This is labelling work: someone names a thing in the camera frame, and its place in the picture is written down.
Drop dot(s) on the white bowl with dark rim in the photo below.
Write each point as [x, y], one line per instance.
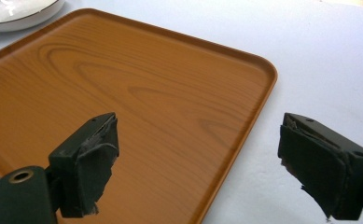
[17, 14]

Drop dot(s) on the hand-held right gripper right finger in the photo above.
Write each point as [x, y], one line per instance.
[322, 165]

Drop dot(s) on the wood-grain brown tray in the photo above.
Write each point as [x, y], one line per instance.
[132, 99]

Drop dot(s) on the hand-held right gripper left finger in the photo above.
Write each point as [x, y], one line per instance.
[86, 168]

